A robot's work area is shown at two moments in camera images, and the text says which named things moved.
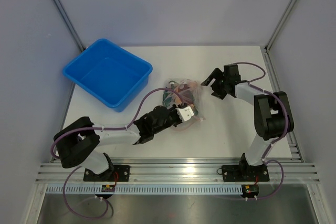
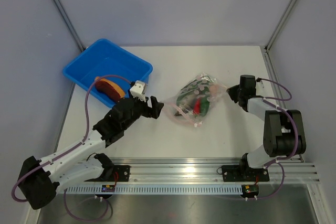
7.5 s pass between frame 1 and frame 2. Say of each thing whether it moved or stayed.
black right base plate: stayed
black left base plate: stayed
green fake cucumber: moved
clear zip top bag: moved
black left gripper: moved
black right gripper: moved
